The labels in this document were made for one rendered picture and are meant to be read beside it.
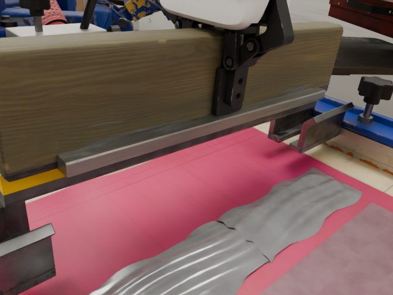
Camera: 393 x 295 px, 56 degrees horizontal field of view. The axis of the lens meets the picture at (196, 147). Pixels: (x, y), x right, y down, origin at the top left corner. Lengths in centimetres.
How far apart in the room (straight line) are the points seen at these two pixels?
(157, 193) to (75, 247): 11
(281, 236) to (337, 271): 6
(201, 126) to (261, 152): 24
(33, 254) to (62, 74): 12
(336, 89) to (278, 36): 229
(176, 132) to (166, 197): 15
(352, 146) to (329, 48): 17
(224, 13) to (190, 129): 9
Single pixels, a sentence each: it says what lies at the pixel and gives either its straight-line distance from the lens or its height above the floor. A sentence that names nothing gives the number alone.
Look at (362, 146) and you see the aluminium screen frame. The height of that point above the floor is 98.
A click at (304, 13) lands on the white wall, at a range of 263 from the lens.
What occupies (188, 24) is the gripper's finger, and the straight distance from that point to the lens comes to 32.
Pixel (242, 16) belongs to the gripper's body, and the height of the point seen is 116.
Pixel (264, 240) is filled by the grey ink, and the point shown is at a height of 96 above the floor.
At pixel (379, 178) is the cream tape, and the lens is 53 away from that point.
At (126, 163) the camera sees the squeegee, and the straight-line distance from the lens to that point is 28.
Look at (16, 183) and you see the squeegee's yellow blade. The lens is 25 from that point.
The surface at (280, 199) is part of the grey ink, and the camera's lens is 42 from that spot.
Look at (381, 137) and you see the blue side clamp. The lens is 54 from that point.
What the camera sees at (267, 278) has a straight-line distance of 34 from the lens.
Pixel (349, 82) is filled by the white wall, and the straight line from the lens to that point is 251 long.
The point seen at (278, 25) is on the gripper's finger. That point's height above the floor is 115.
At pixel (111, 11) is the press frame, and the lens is 99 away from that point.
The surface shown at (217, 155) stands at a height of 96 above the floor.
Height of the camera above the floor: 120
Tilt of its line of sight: 28 degrees down
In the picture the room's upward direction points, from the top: 5 degrees clockwise
